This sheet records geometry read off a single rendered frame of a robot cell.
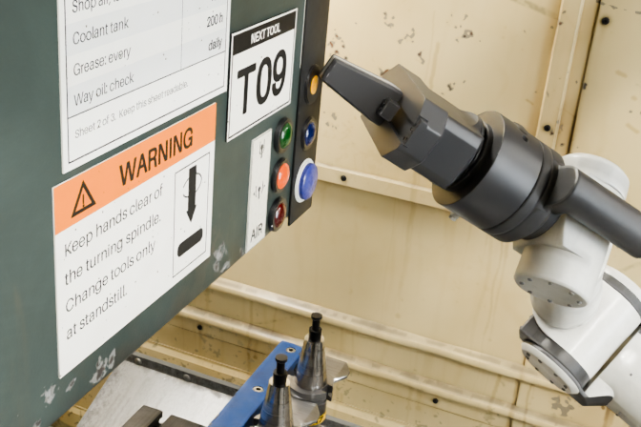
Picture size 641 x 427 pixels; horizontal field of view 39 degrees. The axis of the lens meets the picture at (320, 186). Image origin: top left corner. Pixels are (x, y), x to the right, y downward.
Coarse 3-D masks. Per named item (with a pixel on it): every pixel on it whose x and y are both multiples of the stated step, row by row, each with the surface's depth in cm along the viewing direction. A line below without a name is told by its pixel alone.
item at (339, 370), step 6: (330, 360) 126; (336, 360) 127; (330, 366) 125; (336, 366) 125; (342, 366) 125; (330, 372) 124; (336, 372) 124; (342, 372) 124; (348, 372) 125; (336, 378) 123; (342, 378) 123
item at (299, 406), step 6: (294, 396) 118; (294, 402) 117; (300, 402) 117; (306, 402) 117; (312, 402) 118; (294, 408) 116; (300, 408) 116; (306, 408) 116; (312, 408) 116; (318, 408) 117; (294, 414) 115; (300, 414) 115; (306, 414) 115; (312, 414) 115; (318, 414) 115; (300, 420) 114; (306, 420) 114; (312, 420) 114; (306, 426) 114
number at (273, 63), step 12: (276, 48) 61; (288, 48) 63; (264, 60) 59; (276, 60) 61; (288, 60) 63; (264, 72) 60; (276, 72) 62; (288, 72) 64; (264, 84) 60; (276, 84) 62; (264, 96) 61; (276, 96) 62; (264, 108) 61
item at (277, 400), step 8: (272, 376) 109; (272, 384) 107; (288, 384) 108; (272, 392) 107; (280, 392) 107; (288, 392) 108; (264, 400) 109; (272, 400) 108; (280, 400) 107; (288, 400) 108; (264, 408) 109; (272, 408) 108; (280, 408) 108; (288, 408) 108; (264, 416) 109; (272, 416) 108; (280, 416) 108; (288, 416) 109; (264, 424) 109; (272, 424) 108; (280, 424) 108; (288, 424) 109
